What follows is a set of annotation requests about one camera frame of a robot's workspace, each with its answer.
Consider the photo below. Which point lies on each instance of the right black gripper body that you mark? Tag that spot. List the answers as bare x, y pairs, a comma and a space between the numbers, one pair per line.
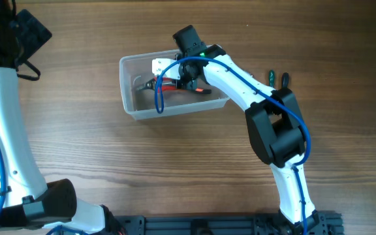
187, 79

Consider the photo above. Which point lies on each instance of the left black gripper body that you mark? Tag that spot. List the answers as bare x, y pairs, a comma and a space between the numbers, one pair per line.
31, 36

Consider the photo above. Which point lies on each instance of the orange black needle-nose pliers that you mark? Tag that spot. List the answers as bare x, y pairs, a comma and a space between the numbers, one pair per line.
150, 85

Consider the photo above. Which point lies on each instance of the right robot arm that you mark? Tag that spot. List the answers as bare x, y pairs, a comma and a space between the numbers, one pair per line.
277, 133

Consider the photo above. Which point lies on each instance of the red handled snips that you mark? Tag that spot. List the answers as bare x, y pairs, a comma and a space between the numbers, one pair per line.
168, 84

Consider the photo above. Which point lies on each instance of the green handled screwdriver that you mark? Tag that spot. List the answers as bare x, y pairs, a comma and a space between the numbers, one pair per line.
271, 78

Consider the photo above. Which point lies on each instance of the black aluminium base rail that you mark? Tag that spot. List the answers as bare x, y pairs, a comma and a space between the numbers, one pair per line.
258, 224

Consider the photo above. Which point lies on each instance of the clear plastic container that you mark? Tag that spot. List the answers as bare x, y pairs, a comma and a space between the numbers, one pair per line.
135, 70

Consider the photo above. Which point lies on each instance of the black red handled screwdriver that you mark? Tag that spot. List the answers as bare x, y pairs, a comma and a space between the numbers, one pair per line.
285, 80

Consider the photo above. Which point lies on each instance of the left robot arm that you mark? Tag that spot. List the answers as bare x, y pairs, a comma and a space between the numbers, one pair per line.
27, 200

